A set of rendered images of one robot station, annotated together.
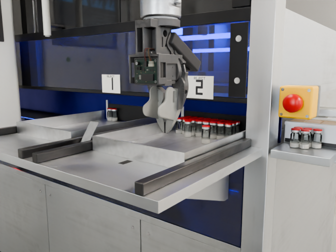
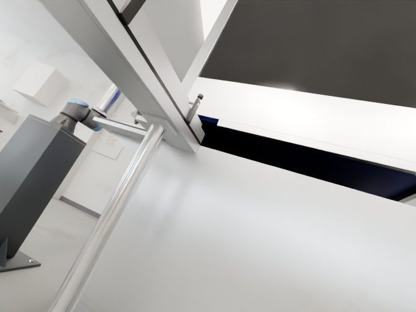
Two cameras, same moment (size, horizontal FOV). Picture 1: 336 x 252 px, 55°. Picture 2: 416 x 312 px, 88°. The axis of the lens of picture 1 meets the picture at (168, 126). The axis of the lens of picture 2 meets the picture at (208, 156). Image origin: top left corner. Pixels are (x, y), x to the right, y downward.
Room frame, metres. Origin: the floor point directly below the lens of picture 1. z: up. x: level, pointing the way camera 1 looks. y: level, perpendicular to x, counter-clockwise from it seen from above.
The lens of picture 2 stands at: (0.79, -1.19, 0.60)
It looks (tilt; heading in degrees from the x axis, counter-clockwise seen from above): 17 degrees up; 77
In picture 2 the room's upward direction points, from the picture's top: 24 degrees clockwise
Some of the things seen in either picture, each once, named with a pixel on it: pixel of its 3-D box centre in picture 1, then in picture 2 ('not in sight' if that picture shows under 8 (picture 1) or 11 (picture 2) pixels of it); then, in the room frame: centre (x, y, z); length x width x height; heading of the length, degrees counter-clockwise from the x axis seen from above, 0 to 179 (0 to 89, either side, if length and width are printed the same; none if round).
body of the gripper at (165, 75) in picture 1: (158, 54); not in sight; (0.62, 0.02, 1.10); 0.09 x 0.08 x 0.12; 143
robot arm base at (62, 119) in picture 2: not in sight; (64, 122); (0.21, 0.39, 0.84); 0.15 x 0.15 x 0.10
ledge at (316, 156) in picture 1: (306, 151); (158, 129); (0.77, -0.34, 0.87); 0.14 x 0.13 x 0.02; 143
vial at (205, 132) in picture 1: (205, 135); not in sight; (0.81, -0.10, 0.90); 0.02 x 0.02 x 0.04
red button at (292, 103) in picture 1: (293, 103); not in sight; (0.71, -0.27, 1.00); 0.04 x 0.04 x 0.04; 53
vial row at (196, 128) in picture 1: (202, 128); not in sight; (0.89, -0.10, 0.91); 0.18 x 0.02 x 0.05; 53
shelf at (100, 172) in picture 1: (112, 144); (161, 158); (0.85, 0.15, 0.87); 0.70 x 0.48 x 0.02; 53
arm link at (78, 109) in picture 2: not in sight; (75, 109); (0.21, 0.40, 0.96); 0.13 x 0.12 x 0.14; 34
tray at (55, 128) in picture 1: (90, 124); not in sight; (1.01, 0.24, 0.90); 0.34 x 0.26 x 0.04; 143
